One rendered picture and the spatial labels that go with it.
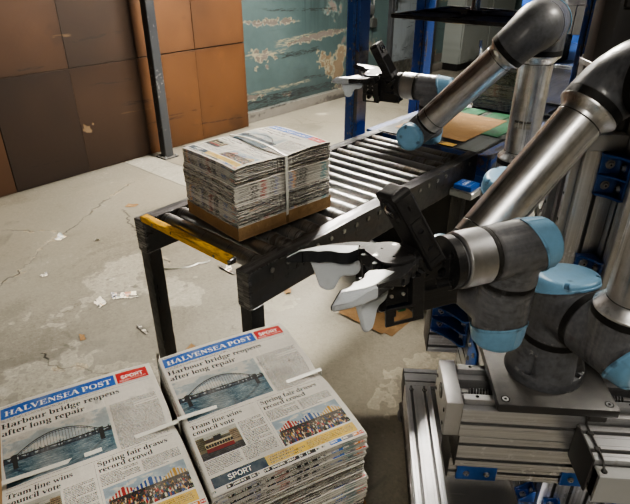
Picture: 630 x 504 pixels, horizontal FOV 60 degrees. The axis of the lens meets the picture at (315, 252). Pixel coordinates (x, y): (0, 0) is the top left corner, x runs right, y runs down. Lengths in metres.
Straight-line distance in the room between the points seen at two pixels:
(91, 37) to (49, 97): 0.55
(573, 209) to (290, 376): 0.68
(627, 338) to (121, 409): 0.87
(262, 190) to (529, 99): 0.77
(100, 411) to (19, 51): 3.60
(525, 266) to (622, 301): 0.27
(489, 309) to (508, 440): 0.52
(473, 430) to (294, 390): 0.39
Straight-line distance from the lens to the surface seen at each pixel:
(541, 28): 1.44
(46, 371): 2.63
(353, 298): 0.57
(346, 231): 1.77
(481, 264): 0.70
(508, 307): 0.78
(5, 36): 4.43
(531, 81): 1.57
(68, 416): 1.12
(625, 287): 0.97
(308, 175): 1.74
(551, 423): 1.24
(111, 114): 4.82
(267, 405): 1.05
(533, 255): 0.75
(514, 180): 0.89
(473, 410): 1.19
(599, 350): 1.02
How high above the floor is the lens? 1.56
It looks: 29 degrees down
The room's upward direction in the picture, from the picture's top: straight up
